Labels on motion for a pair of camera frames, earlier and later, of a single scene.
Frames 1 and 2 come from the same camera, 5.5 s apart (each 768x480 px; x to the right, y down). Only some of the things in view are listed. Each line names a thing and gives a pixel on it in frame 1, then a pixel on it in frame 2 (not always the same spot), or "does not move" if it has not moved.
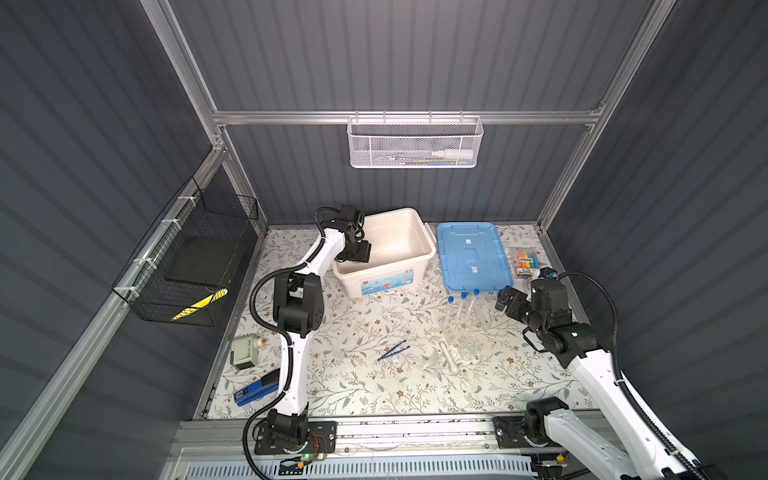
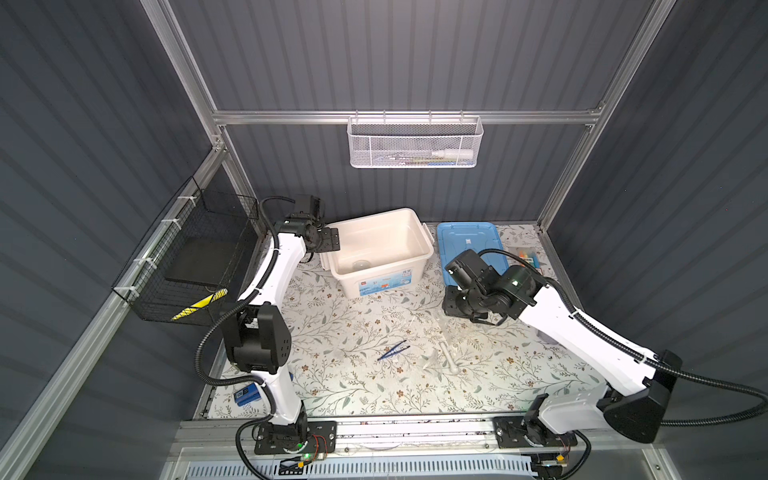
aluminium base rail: [380, 439] does not move
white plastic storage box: [401, 244] does not move
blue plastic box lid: [473, 257] does not move
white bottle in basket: [452, 154] does not move
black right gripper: [512, 308] → [447, 307]
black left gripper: [362, 253] → [329, 239]
